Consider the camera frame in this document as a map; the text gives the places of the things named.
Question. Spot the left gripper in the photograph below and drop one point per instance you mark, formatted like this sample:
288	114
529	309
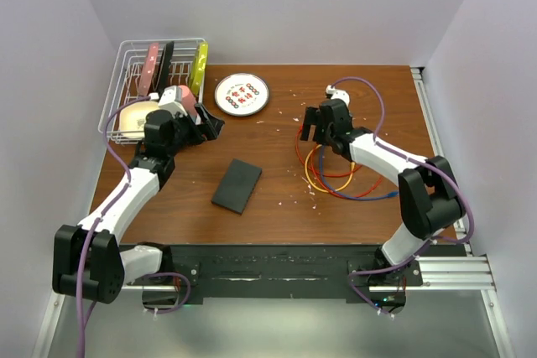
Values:
210	127

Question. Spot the aluminium frame rail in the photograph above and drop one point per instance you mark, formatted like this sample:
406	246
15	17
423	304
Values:
462	274

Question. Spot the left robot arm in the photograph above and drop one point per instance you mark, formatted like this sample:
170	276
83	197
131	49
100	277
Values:
87	261

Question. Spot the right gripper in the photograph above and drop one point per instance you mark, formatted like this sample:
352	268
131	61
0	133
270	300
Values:
313	116

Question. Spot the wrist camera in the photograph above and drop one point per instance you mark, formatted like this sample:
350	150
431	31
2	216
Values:
170	100
333	93

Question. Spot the black network switch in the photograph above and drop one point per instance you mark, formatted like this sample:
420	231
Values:
236	186

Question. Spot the cream square bowl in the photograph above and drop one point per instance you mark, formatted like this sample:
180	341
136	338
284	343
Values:
133	117

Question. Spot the white wire dish rack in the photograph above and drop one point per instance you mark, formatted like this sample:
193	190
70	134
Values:
123	86

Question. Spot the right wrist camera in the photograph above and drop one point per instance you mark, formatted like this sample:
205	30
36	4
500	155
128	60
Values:
333	93

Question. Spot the yellow-green plate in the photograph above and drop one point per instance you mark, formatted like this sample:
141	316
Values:
198	67

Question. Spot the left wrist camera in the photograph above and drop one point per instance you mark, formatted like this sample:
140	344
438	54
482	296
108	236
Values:
170	100

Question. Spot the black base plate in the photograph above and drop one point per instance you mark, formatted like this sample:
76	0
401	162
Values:
284	271

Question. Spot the pink plate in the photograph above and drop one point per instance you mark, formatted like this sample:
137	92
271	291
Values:
147	73

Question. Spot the round patterned plate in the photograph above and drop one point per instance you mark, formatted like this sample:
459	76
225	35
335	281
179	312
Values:
242	95

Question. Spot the pink cup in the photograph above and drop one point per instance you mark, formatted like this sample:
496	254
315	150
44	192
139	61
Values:
187	99

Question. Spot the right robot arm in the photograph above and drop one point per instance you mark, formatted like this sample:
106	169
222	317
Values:
429	198

